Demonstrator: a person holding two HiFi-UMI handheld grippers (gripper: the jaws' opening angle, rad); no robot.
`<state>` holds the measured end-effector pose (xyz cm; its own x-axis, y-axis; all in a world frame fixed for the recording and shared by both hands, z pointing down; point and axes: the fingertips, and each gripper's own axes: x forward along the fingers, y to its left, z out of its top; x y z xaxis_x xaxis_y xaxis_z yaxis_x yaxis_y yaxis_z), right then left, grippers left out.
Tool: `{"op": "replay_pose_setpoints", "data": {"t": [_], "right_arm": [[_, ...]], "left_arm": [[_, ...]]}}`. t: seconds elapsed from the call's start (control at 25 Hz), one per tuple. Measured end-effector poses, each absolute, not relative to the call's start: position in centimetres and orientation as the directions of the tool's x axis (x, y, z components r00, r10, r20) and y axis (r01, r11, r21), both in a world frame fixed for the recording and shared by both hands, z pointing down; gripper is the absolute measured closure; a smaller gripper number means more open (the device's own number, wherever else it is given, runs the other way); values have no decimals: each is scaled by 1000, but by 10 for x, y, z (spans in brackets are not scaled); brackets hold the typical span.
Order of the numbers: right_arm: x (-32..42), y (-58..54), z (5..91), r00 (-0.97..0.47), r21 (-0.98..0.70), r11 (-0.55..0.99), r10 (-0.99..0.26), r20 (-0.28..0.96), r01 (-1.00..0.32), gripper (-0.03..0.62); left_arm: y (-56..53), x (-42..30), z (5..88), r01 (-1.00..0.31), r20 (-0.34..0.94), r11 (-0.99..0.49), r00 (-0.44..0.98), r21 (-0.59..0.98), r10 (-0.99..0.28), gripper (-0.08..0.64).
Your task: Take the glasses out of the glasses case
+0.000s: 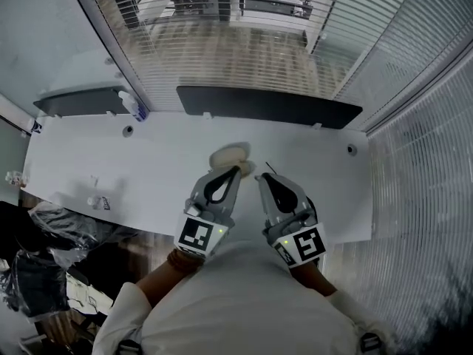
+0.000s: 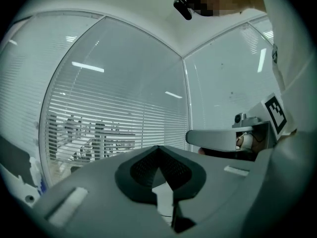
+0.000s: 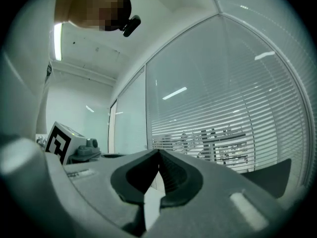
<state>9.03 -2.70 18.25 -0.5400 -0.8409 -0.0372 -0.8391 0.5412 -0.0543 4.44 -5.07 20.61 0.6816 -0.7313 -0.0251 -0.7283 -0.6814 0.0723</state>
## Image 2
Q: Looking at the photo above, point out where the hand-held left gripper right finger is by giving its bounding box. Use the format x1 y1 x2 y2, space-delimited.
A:
158 145 294 234

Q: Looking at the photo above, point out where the white bottle with blue label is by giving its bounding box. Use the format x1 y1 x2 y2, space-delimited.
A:
29 156 47 197

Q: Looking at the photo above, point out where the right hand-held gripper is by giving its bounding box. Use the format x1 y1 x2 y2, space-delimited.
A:
185 92 288 151

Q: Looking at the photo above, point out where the black head-worn camera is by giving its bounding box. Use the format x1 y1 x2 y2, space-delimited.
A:
172 0 194 21

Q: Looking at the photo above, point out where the person's white shirt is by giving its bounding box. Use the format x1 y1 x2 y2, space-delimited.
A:
257 0 317 143

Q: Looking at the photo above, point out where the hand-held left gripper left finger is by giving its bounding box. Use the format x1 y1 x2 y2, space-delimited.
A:
32 145 174 237

